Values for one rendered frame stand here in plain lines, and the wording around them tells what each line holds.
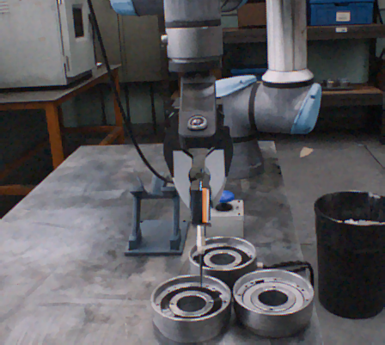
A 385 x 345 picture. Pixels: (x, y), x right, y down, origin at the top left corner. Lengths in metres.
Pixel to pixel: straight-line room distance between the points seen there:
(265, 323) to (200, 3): 0.40
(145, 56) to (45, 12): 1.77
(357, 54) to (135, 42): 2.06
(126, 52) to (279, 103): 3.49
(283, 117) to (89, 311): 0.61
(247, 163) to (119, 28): 3.45
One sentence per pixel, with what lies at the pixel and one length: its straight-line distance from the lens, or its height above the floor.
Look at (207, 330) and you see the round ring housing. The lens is 0.62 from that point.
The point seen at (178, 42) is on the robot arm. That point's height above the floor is 1.16.
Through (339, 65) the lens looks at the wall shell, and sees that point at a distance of 4.73.
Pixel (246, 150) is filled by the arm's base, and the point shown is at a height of 0.86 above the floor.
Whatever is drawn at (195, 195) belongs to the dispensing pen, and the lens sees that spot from 0.68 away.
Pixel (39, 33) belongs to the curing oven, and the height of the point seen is 1.11.
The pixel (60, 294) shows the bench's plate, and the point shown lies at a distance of 0.77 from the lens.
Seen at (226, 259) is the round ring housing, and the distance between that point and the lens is 0.77.
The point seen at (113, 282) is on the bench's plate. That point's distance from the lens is 0.77.
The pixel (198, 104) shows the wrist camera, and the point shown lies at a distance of 0.60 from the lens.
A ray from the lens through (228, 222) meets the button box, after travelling 0.86.
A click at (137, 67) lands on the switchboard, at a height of 0.69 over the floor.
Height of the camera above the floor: 1.20
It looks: 17 degrees down
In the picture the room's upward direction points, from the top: 3 degrees counter-clockwise
